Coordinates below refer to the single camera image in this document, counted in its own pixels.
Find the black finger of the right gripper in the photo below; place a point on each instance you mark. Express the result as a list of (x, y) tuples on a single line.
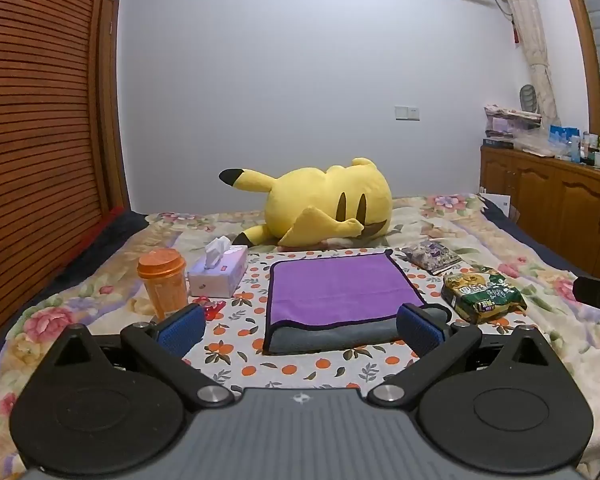
[(587, 291)]

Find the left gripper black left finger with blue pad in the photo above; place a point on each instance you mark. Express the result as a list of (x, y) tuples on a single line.
[(158, 349)]

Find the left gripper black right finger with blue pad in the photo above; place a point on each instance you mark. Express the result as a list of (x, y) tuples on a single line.
[(442, 350)]

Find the purple and grey towel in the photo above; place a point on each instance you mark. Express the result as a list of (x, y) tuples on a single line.
[(338, 303)]

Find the red snack packet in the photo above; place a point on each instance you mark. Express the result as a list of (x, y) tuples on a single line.
[(212, 308)]

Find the green snack bag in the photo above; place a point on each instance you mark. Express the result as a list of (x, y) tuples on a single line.
[(482, 296)]

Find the floral bed blanket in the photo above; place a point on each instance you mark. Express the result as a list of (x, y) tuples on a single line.
[(101, 289)]

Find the orange-print white cloth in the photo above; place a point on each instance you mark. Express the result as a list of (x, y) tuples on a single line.
[(232, 354)]

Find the purple snack packet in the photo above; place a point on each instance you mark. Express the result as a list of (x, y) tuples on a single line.
[(431, 256)]

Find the orange lidded plastic cup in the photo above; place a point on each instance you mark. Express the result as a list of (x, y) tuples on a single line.
[(162, 271)]

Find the wooden sideboard cabinet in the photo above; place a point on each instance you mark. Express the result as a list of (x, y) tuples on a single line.
[(558, 203)]

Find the pink tissue box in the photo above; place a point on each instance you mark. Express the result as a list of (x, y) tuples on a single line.
[(218, 272)]

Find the blue and white box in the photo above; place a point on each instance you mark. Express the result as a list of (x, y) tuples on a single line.
[(565, 141)]

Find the yellow Pikachu plush toy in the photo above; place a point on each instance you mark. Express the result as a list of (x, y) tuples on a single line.
[(307, 206)]

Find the stack of books and papers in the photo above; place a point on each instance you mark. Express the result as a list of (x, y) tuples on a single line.
[(504, 124)]

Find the small desk fan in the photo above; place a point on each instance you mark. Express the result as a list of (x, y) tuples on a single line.
[(528, 99)]

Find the wooden slatted wardrobe door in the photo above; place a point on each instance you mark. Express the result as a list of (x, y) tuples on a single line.
[(61, 177)]

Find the beige curtain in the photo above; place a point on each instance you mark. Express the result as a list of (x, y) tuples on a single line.
[(528, 23)]

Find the white wall switch plate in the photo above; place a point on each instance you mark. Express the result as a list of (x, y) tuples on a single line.
[(406, 113)]

